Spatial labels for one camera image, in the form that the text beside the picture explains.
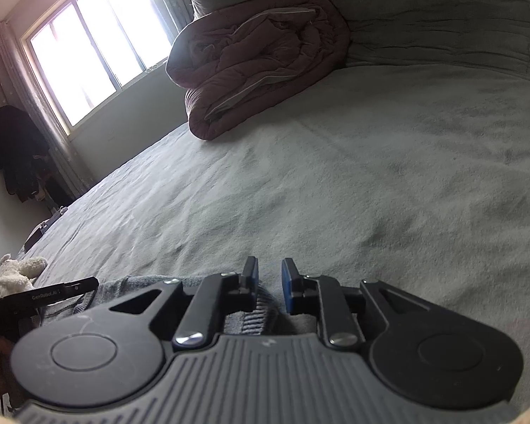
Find grey knit sweater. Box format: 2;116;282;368
40;275;319;337

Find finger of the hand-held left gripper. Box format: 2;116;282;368
65;276;100;296

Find pink folded quilt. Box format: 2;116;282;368
165;0;352;141

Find dark metal frame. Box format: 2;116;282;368
23;206;69;249

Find grey bed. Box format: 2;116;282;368
18;63;530;416

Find white plush toy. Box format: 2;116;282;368
0;254;48;299

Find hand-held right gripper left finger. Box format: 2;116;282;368
107;256;260;349

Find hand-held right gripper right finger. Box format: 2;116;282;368
282;257;430;355

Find grey quilted headboard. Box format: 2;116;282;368
322;0;530;81

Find dark hanging clothes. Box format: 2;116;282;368
0;105;76;204

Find window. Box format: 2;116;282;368
20;0;179;142

